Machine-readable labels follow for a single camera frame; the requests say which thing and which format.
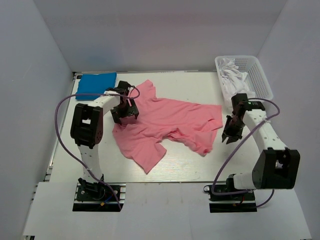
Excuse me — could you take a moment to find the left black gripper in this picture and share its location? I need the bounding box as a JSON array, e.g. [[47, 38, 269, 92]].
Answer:
[[110, 97, 138, 124]]

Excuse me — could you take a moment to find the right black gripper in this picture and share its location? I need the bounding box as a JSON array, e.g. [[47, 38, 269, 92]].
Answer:
[[221, 115, 246, 144]]

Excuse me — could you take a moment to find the pink t shirt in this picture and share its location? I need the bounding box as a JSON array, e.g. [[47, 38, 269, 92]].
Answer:
[[112, 80, 223, 174]]

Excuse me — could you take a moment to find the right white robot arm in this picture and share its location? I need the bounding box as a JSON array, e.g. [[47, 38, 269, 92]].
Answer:
[[222, 93, 301, 200]]

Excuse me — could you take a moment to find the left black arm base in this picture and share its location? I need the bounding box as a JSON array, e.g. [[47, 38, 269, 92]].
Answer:
[[72, 178, 126, 213]]

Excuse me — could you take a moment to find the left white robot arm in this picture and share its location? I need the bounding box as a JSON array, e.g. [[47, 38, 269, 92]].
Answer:
[[70, 81, 140, 200]]

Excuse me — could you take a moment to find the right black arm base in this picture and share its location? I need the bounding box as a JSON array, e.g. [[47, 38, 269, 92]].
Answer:
[[203, 174, 257, 214]]

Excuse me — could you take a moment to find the folded blue t shirt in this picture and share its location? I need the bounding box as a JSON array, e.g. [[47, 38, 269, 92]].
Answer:
[[75, 72, 117, 101]]

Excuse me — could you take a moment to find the white crumpled t shirt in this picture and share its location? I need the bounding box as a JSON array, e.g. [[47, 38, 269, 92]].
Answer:
[[218, 57, 256, 101]]

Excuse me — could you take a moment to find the white plastic basket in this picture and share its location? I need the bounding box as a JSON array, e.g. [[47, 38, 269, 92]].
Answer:
[[215, 55, 273, 109]]

